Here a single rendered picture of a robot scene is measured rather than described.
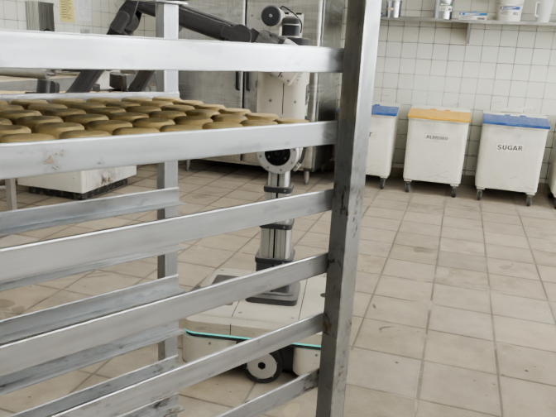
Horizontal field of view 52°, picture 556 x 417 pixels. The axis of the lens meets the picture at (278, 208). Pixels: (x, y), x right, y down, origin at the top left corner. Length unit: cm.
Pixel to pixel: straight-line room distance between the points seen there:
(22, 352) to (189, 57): 32
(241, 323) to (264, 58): 164
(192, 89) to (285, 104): 358
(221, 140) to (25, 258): 23
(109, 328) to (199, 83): 503
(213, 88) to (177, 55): 494
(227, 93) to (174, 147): 489
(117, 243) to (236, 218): 15
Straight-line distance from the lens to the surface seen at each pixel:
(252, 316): 221
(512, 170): 543
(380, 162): 546
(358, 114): 73
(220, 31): 197
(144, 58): 57
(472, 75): 597
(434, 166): 541
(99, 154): 56
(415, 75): 599
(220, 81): 550
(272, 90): 209
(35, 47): 53
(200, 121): 73
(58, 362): 112
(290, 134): 69
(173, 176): 111
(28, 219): 101
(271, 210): 70
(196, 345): 228
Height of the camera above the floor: 124
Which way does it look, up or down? 16 degrees down
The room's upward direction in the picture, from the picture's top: 3 degrees clockwise
